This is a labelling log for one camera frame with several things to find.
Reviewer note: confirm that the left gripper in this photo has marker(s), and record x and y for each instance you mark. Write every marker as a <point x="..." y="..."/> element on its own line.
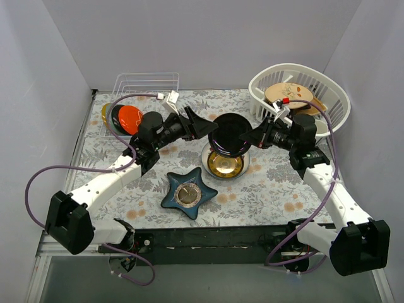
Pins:
<point x="188" y="125"/>

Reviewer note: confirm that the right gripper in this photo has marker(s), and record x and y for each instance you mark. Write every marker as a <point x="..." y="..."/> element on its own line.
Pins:
<point x="263" y="135"/>

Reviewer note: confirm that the black glossy plate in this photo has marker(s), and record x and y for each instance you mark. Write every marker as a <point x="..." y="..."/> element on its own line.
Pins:
<point x="225" y="140"/>

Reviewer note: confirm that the orange red round plate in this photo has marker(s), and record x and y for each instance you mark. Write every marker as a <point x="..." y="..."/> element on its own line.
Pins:
<point x="129" y="118"/>

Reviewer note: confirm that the dark brown plate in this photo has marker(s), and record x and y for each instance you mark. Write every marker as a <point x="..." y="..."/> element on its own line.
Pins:
<point x="116" y="125"/>

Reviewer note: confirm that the yellow patterned round plate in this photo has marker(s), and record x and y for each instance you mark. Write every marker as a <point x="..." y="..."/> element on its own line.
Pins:
<point x="103" y="113"/>

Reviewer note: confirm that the blue floral green plate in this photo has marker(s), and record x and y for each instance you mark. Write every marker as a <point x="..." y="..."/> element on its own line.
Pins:
<point x="108" y="119"/>

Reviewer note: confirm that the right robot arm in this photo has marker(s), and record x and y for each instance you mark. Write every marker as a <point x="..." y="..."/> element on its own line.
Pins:
<point x="358" y="243"/>

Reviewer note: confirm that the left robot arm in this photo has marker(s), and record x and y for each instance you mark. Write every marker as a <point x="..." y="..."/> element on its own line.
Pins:
<point x="68" y="220"/>

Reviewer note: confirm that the floral table mat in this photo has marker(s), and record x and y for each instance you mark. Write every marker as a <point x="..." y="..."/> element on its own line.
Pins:
<point x="269" y="193"/>

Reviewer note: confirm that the beige floral round plate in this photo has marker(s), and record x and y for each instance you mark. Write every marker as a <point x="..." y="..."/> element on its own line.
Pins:
<point x="292" y="91"/>

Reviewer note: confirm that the tan fan-shaped plate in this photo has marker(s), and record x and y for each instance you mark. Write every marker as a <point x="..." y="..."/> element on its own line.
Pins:
<point x="310" y="109"/>

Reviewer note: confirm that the blue star-shaped plate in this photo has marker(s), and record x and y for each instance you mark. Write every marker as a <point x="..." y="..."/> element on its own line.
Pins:
<point x="187" y="192"/>

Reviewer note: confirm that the white cup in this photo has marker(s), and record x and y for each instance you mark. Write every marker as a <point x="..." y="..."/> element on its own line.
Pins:
<point x="321" y="129"/>

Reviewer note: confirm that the white plastic slatted basket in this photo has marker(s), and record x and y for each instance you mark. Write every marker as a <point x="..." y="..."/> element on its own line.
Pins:
<point x="322" y="87"/>

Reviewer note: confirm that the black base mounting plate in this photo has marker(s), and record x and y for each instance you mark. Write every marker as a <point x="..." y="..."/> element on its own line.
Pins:
<point x="208" y="245"/>

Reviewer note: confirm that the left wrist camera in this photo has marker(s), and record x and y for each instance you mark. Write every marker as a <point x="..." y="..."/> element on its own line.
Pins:
<point x="169" y="101"/>

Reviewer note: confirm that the white wire dish rack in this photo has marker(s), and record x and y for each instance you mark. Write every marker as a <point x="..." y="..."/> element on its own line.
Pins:
<point x="130" y="83"/>

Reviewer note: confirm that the aluminium frame rail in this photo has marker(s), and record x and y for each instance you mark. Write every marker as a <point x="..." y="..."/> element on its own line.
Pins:
<point x="48" y="248"/>

